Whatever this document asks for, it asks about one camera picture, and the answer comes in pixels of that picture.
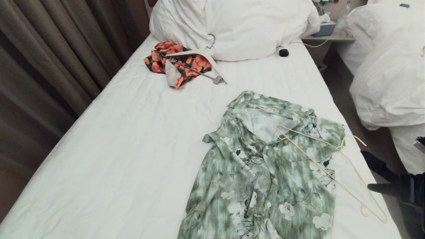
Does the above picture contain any green floral button shirt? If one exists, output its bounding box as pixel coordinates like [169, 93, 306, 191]
[177, 91, 346, 239]

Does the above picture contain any white plastic hanger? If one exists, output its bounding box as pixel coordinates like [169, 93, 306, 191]
[165, 34, 228, 85]

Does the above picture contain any black slipper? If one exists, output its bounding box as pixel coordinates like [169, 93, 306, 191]
[361, 150, 400, 184]
[400, 202, 425, 239]

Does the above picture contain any neighbouring bed white sheet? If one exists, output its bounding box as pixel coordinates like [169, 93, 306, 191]
[388, 125, 425, 175]

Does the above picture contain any white crumpled duvet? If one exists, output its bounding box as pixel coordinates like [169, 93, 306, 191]
[339, 0, 425, 130]

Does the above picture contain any wooden nightstand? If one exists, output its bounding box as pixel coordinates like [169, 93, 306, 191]
[301, 32, 355, 65]

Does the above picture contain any blue tissue box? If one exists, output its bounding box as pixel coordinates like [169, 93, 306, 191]
[311, 21, 336, 38]

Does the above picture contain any small green plant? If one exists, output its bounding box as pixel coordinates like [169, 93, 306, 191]
[311, 0, 330, 16]

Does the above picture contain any white pillow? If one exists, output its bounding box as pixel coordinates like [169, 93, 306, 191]
[149, 0, 321, 62]

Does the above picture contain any bed with white sheet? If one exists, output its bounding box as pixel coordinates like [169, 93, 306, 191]
[0, 33, 402, 239]

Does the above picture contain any orange floral garment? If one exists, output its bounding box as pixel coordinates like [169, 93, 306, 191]
[144, 42, 213, 89]

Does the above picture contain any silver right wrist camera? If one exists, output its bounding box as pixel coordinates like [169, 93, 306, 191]
[413, 136, 425, 154]

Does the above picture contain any white cable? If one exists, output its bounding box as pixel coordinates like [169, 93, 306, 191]
[292, 39, 329, 48]

